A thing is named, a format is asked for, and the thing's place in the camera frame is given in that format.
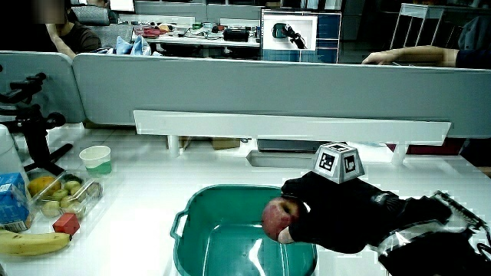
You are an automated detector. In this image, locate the person's right hand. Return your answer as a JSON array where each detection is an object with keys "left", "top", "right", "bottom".
[{"left": 278, "top": 142, "right": 404, "bottom": 255}]

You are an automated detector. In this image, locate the red apple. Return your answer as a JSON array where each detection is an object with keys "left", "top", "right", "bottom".
[{"left": 261, "top": 196, "right": 300, "bottom": 242}]

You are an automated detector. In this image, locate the teal plastic basin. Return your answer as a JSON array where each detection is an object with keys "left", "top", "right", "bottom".
[{"left": 170, "top": 185, "right": 318, "bottom": 276}]

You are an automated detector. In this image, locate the another person's forearm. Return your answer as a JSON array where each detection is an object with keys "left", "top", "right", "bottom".
[{"left": 361, "top": 44, "right": 491, "bottom": 70}]

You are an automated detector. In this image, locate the grey tray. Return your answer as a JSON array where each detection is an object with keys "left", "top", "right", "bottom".
[{"left": 246, "top": 149, "right": 319, "bottom": 169}]

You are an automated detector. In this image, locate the black keyboard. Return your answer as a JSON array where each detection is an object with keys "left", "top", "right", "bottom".
[{"left": 256, "top": 138, "right": 331, "bottom": 154}]

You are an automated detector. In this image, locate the white monitor riser shelf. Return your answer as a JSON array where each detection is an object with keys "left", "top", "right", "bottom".
[{"left": 133, "top": 110, "right": 453, "bottom": 166}]

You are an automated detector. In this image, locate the dark red flat item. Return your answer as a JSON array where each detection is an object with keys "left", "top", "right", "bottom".
[{"left": 386, "top": 137, "right": 466, "bottom": 156}]

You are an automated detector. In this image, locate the brown cardboard box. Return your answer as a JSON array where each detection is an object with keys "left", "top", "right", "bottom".
[{"left": 210, "top": 136, "right": 242, "bottom": 151}]

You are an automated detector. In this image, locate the long grey divider panel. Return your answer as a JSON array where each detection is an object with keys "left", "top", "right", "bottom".
[{"left": 71, "top": 53, "right": 491, "bottom": 139}]

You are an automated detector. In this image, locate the computer monitor with blue screen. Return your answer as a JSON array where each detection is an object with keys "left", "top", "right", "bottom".
[{"left": 260, "top": 8, "right": 342, "bottom": 64}]

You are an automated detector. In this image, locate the black bag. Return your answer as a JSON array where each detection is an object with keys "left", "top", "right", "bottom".
[{"left": 222, "top": 28, "right": 250, "bottom": 43}]

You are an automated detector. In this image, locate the cluttered background desk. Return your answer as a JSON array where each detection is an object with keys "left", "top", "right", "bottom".
[{"left": 130, "top": 21, "right": 261, "bottom": 48}]

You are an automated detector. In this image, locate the hanging grey jacket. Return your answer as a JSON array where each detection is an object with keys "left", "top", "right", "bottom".
[{"left": 456, "top": 15, "right": 491, "bottom": 51}]

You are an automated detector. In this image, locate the white green paper cup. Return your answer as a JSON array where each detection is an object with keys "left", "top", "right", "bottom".
[{"left": 79, "top": 145, "right": 113, "bottom": 176}]

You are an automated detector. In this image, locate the clear plastic fruit container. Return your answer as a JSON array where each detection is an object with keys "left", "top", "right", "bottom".
[{"left": 26, "top": 169, "right": 104, "bottom": 222}]

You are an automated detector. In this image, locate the blue cloth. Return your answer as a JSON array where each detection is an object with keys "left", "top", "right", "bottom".
[{"left": 114, "top": 35, "right": 153, "bottom": 57}]

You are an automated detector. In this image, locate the red cube block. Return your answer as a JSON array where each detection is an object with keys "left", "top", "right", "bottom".
[{"left": 52, "top": 212, "right": 81, "bottom": 237}]

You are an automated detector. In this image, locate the pile of small green fruits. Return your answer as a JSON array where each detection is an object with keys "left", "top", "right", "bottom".
[{"left": 41, "top": 179, "right": 104, "bottom": 220}]

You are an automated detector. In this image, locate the orange fruit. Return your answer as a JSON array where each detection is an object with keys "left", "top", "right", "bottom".
[{"left": 27, "top": 176, "right": 61, "bottom": 198}]

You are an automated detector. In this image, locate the short grey divider panel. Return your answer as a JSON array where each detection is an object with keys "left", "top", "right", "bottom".
[{"left": 0, "top": 51, "right": 86, "bottom": 123}]

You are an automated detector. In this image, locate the yellow banana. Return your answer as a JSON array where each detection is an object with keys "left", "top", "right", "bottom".
[{"left": 0, "top": 228, "right": 73, "bottom": 257}]

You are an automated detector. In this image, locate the grey office chair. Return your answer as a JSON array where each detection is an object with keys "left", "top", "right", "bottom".
[{"left": 71, "top": 5, "right": 110, "bottom": 26}]

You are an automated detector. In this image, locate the blue milk carton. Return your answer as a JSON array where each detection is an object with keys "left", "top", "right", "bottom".
[{"left": 0, "top": 172, "right": 34, "bottom": 233}]

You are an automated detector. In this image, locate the white plastic bottle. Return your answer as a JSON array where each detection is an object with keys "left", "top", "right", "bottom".
[{"left": 0, "top": 123, "right": 30, "bottom": 184}]

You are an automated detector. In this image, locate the white wire shelf rack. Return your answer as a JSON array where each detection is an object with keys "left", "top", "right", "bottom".
[{"left": 389, "top": 3, "right": 467, "bottom": 50}]

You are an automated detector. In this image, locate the black camera tripod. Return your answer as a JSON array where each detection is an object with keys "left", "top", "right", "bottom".
[{"left": 0, "top": 71, "right": 74, "bottom": 176}]

